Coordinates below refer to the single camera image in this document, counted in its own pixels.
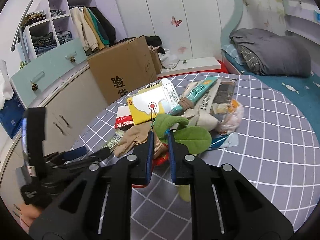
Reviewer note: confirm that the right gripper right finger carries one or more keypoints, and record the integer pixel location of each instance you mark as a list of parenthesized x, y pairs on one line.
[(224, 204)]

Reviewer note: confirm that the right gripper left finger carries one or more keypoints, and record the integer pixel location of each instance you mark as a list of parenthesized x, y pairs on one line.
[(97, 205)]

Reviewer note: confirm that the blue snack wrapper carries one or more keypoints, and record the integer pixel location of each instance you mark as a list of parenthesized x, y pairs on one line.
[(224, 141)]

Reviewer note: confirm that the green leaf plush toy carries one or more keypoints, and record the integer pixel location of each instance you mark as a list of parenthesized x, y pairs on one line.
[(184, 144)]

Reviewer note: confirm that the beige low cabinet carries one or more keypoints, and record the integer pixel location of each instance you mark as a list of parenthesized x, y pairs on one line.
[(69, 110)]

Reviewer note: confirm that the blue shopping bag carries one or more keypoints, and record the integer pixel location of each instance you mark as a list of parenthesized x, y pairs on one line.
[(11, 116)]

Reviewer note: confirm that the green patterned small packet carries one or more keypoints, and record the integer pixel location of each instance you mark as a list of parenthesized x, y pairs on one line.
[(114, 141)]

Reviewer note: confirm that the grey checked bed sheet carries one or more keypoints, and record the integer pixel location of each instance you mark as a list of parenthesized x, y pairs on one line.
[(278, 152)]

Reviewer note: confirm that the beige stocking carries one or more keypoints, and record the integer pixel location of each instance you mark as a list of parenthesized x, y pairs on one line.
[(136, 135)]

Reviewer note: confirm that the mint green drawer unit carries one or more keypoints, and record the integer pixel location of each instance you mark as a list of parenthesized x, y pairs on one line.
[(39, 74)]

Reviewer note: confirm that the white plastic bag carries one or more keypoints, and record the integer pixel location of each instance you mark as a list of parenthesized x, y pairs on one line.
[(6, 91)]

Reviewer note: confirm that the red white medicine box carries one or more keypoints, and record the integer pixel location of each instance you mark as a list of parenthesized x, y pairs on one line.
[(123, 118)]

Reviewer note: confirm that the pink plastic bag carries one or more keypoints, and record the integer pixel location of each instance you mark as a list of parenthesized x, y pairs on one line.
[(233, 118)]

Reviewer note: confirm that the crumpled newspaper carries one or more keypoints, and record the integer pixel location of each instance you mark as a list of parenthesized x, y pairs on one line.
[(213, 106)]

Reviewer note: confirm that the teal toothpaste tube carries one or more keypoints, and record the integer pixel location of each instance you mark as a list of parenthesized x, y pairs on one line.
[(193, 93)]

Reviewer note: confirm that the large cardboard box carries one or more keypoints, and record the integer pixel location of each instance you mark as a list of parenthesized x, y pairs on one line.
[(123, 68)]

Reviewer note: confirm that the yellow white medicine box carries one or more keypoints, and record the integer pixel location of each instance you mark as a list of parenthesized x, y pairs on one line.
[(157, 98)]

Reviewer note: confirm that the red storage box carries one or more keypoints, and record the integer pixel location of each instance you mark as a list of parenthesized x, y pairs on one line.
[(205, 64)]

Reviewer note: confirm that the white cubby shelf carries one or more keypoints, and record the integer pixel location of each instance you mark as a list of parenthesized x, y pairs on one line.
[(47, 25)]

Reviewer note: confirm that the hanging clothes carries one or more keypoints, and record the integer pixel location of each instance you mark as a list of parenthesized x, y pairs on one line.
[(94, 30)]

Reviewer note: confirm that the grey folded blanket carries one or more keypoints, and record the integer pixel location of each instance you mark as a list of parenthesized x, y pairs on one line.
[(266, 53)]

